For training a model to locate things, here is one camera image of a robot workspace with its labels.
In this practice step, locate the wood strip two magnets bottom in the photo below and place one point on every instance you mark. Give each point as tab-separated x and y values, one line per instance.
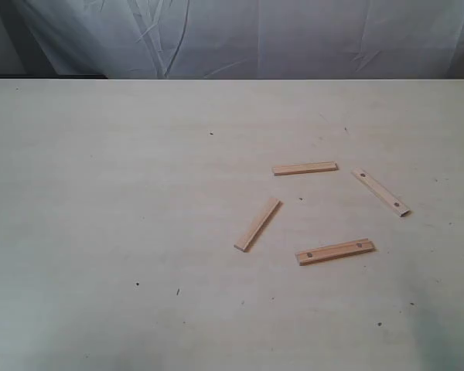
335	251

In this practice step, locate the plain wood strip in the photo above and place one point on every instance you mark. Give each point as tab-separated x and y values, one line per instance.
305	168
247	239

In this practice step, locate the plain wood strip top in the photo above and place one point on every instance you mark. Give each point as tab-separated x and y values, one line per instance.
305	168

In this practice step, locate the wood strip two magnets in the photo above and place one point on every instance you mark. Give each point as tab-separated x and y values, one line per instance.
383	194
335	251

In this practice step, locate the white backdrop cloth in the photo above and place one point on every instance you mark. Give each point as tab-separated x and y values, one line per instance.
163	40

